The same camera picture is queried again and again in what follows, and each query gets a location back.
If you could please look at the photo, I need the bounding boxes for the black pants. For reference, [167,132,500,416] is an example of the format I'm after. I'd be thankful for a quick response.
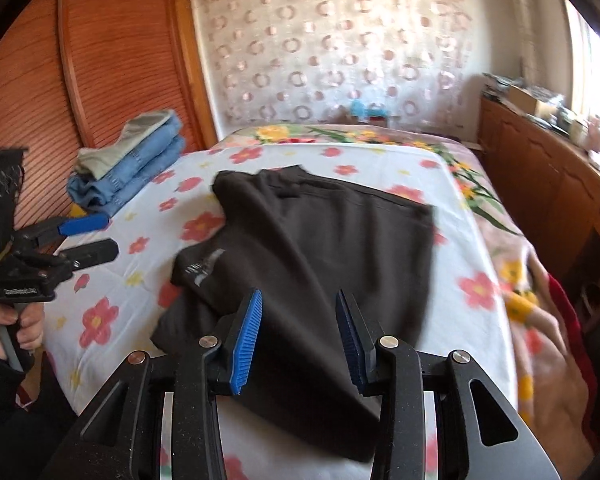
[151,166,434,462]

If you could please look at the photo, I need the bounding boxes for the black sleeve left forearm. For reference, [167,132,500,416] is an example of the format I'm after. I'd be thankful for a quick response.
[0,353,76,479]

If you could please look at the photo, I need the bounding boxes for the person's left hand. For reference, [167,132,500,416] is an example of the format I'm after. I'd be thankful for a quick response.
[0,300,46,361]

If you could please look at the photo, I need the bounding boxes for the white floral bed sheet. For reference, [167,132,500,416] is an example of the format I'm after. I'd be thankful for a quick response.
[42,142,519,480]

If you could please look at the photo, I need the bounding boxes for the folded blue jeans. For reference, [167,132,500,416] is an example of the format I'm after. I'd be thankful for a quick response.
[67,126,185,217]

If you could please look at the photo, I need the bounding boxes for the folded olive grey garment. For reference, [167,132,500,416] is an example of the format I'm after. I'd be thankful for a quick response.
[73,110,182,180]

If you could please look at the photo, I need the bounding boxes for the pink floral blanket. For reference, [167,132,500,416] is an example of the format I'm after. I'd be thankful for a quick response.
[220,125,597,479]

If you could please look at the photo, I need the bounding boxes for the blue item on box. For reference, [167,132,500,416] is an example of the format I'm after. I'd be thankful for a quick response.
[349,99,389,122]

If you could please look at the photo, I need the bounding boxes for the wooden low cabinet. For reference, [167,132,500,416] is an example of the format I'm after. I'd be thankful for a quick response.
[478,96,600,332]

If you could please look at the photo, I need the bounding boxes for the cardboard box on cabinet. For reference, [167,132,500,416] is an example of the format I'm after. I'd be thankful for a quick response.
[507,86,544,117]

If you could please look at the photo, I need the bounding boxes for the sheer circle pattern curtain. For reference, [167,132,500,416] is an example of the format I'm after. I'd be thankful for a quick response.
[193,0,472,134]

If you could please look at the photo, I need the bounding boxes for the pink bottle on cabinet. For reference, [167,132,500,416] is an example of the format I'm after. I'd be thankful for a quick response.
[585,115,600,153]

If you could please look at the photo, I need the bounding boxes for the wooden framed window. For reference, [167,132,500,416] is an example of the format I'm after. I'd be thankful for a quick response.
[564,0,600,118]

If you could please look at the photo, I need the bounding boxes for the beige side window curtain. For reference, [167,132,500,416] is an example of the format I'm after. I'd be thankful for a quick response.
[512,0,543,84]

